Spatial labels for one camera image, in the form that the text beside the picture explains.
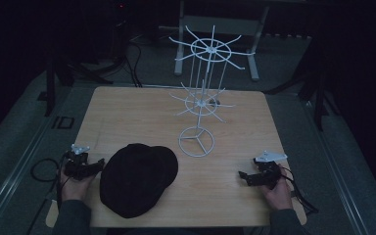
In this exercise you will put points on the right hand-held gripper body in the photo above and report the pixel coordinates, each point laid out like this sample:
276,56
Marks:
267,169

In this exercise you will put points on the person's left hand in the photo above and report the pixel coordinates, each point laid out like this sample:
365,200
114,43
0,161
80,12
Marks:
73,187

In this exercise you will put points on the person's right hand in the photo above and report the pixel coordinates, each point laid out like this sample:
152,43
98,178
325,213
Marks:
278,194

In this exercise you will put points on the black cap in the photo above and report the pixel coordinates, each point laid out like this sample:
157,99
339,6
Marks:
137,180

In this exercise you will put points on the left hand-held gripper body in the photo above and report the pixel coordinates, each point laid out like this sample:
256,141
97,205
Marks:
75,162

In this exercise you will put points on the black tripod stand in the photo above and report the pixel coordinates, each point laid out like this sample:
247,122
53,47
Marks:
313,81
88,62

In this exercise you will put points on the white metal stand frame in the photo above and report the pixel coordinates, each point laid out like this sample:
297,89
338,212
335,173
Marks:
218,42

